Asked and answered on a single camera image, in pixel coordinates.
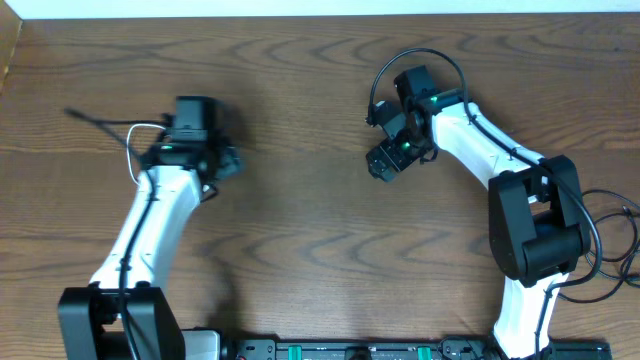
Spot white usb cable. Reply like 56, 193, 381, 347
125, 122, 169, 186

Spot black usb cable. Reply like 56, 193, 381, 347
557, 189, 640, 305

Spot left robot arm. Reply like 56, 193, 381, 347
57, 96, 243, 359

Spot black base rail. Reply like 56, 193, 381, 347
182, 327, 614, 360

